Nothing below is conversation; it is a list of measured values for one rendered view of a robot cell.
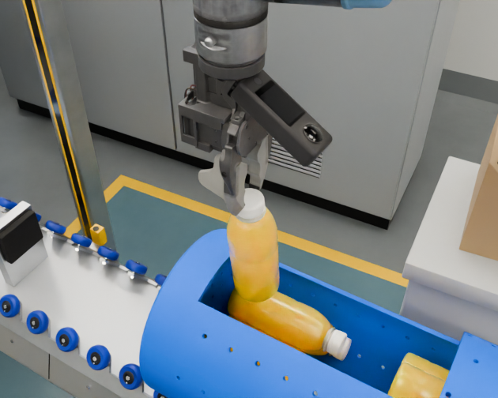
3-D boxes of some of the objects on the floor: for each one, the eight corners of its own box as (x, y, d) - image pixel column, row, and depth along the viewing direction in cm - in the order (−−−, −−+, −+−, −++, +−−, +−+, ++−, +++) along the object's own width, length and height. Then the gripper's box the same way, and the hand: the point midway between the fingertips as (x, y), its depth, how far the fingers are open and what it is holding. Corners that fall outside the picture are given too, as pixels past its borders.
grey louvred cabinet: (73, 68, 367) (9, -216, 269) (417, 168, 296) (501, -167, 198) (10, 113, 332) (-90, -194, 234) (385, 239, 261) (467, -126, 163)
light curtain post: (128, 351, 220) (-6, -197, 104) (141, 358, 217) (19, -193, 102) (117, 363, 216) (-34, -190, 100) (130, 370, 213) (-10, -186, 98)
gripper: (220, 20, 68) (225, 164, 83) (160, 62, 61) (177, 213, 75) (286, 38, 65) (280, 185, 79) (232, 85, 58) (235, 238, 72)
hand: (249, 198), depth 75 cm, fingers closed on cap, 4 cm apart
